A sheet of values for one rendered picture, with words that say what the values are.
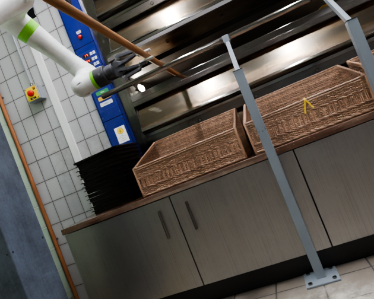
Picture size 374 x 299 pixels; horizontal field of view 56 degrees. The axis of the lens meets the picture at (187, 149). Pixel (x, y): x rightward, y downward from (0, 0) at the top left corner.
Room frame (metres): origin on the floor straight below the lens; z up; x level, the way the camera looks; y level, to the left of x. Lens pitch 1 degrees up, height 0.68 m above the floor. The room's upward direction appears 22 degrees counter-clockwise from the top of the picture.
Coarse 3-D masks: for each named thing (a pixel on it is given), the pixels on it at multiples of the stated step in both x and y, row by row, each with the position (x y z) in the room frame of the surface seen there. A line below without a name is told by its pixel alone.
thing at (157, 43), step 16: (224, 0) 1.92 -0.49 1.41; (240, 0) 1.93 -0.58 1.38; (256, 0) 1.99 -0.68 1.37; (192, 16) 1.96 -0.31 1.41; (208, 16) 1.98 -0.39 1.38; (224, 16) 2.04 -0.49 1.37; (160, 32) 2.01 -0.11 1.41; (176, 32) 2.03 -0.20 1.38; (192, 32) 2.09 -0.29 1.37; (144, 48) 2.08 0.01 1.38; (160, 48) 2.15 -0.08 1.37; (128, 64) 2.21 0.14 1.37
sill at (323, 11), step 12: (348, 0) 1.91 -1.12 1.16; (312, 12) 1.96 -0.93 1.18; (324, 12) 1.95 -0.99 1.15; (288, 24) 1.99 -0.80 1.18; (300, 24) 1.98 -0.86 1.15; (264, 36) 2.03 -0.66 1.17; (276, 36) 2.01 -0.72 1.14; (240, 48) 2.06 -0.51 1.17; (216, 60) 2.10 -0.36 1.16; (192, 72) 2.14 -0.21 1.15; (168, 84) 2.18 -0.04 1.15; (132, 96) 2.24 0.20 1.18; (144, 96) 2.22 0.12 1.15
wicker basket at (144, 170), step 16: (224, 112) 2.08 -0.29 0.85; (192, 128) 2.13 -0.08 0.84; (208, 128) 2.10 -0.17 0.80; (224, 128) 2.07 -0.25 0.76; (240, 128) 1.89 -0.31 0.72; (160, 144) 2.18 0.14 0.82; (176, 144) 2.14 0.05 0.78; (192, 144) 1.67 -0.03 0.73; (208, 144) 1.65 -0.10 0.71; (224, 144) 1.63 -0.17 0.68; (240, 144) 1.62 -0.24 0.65; (144, 160) 1.92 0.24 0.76; (160, 160) 1.71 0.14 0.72; (176, 160) 2.13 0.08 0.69; (192, 160) 2.10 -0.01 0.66; (208, 160) 2.07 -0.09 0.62; (224, 160) 1.65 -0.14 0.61; (240, 160) 1.63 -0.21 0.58; (144, 176) 1.74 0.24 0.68; (160, 176) 2.07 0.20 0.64; (176, 176) 1.70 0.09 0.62; (192, 176) 1.68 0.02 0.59; (144, 192) 1.75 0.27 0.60
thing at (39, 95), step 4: (36, 84) 2.31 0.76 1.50; (28, 88) 2.31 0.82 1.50; (32, 88) 2.31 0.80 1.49; (36, 88) 2.30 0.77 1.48; (40, 88) 2.34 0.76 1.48; (24, 92) 2.33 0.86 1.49; (36, 92) 2.30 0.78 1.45; (40, 92) 2.32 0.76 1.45; (44, 92) 2.36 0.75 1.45; (28, 96) 2.32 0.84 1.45; (32, 96) 2.31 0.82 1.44; (36, 96) 2.31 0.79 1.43; (40, 96) 2.31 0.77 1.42; (44, 96) 2.35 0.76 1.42; (28, 100) 2.32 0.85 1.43; (32, 100) 2.32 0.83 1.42; (36, 100) 2.33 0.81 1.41; (40, 100) 2.36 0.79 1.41
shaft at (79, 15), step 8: (48, 0) 0.88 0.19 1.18; (56, 0) 0.91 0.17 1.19; (56, 8) 0.94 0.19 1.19; (64, 8) 0.95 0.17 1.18; (72, 8) 0.98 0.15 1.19; (72, 16) 1.00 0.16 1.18; (80, 16) 1.03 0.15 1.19; (88, 16) 1.08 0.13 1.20; (88, 24) 1.09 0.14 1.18; (96, 24) 1.12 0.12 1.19; (104, 32) 1.19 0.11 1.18; (112, 32) 1.24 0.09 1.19; (120, 40) 1.31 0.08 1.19; (128, 48) 1.42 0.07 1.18; (136, 48) 1.47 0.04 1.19; (144, 56) 1.59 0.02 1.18; (160, 64) 1.82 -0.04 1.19; (176, 72) 2.14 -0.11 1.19
